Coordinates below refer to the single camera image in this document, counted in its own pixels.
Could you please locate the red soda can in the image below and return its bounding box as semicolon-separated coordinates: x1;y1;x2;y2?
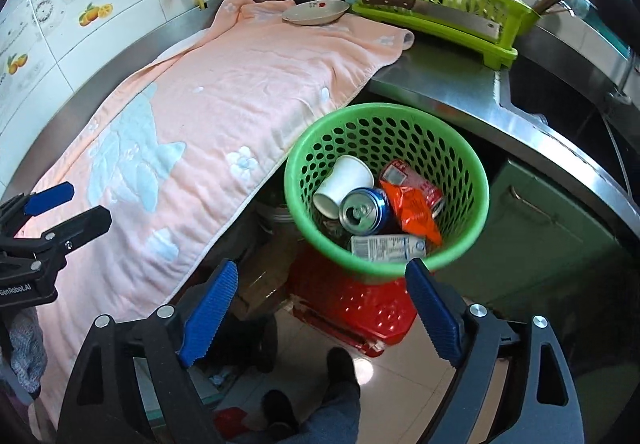
378;159;445;221

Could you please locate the cleaver with brown handle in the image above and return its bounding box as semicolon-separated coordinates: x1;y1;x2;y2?
360;0;502;43

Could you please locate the green plastic mesh basket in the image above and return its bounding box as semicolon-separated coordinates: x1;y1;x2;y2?
283;102;491;282

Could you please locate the stainless steel sink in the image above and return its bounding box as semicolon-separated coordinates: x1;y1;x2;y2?
505;51;640;185

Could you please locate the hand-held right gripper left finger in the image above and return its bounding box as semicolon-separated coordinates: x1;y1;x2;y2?
56;260;240;444

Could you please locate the green plastic dish rack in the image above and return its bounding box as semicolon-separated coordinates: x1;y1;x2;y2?
337;0;543;70

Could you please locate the red plastic stool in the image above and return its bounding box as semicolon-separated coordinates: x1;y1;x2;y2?
287;244;418;357

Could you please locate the green cabinet door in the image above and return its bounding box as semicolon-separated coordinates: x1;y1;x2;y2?
435;159;636;325

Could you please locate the person's black shoe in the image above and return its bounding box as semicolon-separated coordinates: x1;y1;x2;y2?
326;348;360;387
262;390;301;437

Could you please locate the white plate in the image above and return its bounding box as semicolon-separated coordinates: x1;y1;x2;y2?
281;0;351;26

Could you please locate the metal faucet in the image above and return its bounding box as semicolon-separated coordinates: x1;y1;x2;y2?
607;51;640;104

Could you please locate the white paper cup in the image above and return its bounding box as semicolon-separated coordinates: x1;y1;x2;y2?
312;155;376;219

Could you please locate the grey bucket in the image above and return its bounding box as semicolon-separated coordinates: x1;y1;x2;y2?
257;196;301;249

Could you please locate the person's leg in jeans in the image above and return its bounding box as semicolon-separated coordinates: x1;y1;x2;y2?
235;374;362;444

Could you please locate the pink towel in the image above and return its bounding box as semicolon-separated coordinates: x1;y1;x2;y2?
27;0;416;430

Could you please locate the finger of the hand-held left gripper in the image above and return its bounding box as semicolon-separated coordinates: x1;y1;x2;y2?
0;205;112;276
0;182;75;237

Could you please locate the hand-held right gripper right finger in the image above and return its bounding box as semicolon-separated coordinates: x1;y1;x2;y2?
404;258;586;444

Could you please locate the blue soda can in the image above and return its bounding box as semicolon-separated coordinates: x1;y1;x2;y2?
339;187;392;237

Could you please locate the white drink carton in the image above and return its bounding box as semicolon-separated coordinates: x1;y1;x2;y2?
350;234;427;261

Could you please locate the cardboard box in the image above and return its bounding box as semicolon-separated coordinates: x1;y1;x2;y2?
232;249;296;319

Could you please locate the orange snack packet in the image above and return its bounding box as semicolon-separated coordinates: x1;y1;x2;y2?
380;179;443;245

